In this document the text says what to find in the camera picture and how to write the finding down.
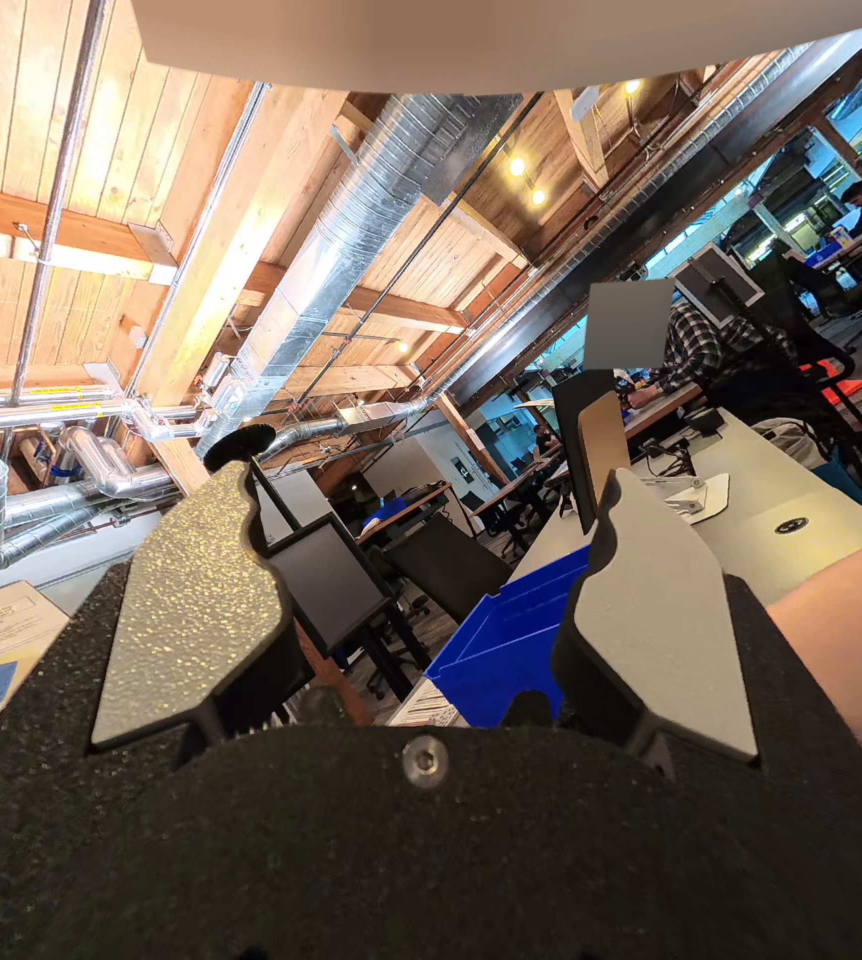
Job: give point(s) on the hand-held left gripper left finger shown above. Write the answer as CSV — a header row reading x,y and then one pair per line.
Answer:
x,y
175,615

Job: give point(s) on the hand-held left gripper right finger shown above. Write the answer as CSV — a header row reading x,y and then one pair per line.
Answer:
x,y
663,637

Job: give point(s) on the blue plastic bin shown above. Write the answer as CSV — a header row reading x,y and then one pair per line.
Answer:
x,y
506,645

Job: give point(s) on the person's right forearm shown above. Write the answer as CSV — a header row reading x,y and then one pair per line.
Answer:
x,y
851,637

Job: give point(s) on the black framed display easel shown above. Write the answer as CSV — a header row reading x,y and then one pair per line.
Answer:
x,y
326,585

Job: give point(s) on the black desk grommet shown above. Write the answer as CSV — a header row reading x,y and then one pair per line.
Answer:
x,y
792,526

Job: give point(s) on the wood and white document stand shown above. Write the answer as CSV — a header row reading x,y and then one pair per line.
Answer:
x,y
603,450

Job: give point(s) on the small black box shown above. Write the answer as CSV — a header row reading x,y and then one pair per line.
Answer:
x,y
707,421

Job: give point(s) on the laminated instruction sheet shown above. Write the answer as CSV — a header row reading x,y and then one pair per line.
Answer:
x,y
423,705

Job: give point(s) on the wooden office desk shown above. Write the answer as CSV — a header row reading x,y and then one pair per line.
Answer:
x,y
419,501

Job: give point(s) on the orange plastic object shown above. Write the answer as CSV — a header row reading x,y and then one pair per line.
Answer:
x,y
843,386

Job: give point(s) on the white ceiling pipe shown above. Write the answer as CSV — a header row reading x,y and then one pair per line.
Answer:
x,y
198,232

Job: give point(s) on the metal conduit pipe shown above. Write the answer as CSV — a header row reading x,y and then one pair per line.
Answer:
x,y
63,165

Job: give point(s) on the large silver air duct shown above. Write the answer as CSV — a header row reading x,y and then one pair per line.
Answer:
x,y
341,225

